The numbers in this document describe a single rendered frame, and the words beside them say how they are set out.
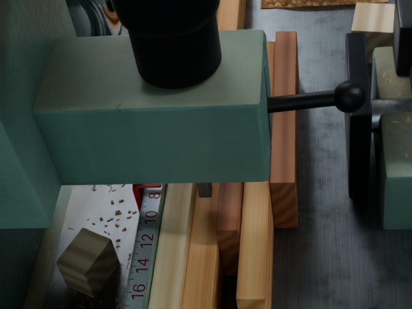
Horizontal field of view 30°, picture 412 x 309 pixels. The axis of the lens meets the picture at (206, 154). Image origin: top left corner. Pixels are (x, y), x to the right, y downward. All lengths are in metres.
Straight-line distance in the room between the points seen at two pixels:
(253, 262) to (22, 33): 0.21
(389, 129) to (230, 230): 0.14
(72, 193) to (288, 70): 0.27
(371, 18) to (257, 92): 0.28
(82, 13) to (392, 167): 0.26
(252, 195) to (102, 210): 0.24
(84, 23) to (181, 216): 0.17
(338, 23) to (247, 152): 0.32
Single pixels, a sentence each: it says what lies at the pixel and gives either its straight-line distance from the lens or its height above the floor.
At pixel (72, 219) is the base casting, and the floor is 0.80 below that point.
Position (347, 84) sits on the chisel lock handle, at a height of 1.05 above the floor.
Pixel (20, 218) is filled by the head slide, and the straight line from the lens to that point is 0.49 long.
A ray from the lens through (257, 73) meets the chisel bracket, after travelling 0.45.
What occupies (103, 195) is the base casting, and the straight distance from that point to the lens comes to 0.77.
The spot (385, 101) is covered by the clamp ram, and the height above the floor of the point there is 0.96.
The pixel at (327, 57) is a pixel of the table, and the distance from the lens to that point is 0.72.
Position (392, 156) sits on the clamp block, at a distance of 0.55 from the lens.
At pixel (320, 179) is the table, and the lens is 0.62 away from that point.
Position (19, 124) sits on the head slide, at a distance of 0.45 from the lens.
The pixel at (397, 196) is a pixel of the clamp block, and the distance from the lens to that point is 0.56.
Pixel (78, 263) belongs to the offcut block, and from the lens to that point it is 0.68.
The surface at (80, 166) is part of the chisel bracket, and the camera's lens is 0.49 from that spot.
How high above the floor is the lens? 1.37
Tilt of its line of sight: 47 degrees down
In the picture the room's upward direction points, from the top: 11 degrees counter-clockwise
